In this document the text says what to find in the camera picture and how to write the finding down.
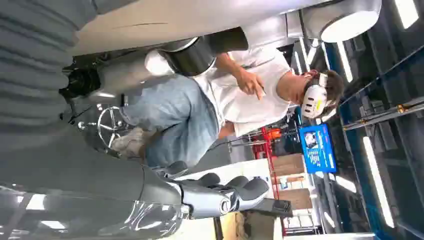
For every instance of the person's hand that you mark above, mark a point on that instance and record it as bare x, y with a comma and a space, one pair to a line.
250, 82

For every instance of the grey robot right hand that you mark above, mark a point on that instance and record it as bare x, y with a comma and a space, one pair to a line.
82, 185

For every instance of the robot right arm ribbed sleeve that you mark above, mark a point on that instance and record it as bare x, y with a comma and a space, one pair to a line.
30, 66

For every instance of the long white ceiling light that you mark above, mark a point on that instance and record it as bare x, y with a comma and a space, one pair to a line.
377, 182
344, 61
406, 11

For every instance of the person's shoe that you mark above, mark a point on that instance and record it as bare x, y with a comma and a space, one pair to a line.
130, 142

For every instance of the round white ceiling lamp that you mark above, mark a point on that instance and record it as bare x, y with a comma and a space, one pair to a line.
344, 20

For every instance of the red metal rack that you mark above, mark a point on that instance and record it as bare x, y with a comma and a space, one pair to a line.
266, 145

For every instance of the blue display screen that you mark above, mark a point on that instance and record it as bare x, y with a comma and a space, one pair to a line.
318, 149

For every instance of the wooden cabinet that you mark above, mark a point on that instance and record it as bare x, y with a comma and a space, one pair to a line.
291, 185

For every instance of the person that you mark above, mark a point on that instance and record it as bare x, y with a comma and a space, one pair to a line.
185, 112

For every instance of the white headset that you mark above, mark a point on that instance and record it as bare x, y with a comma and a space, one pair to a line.
314, 99

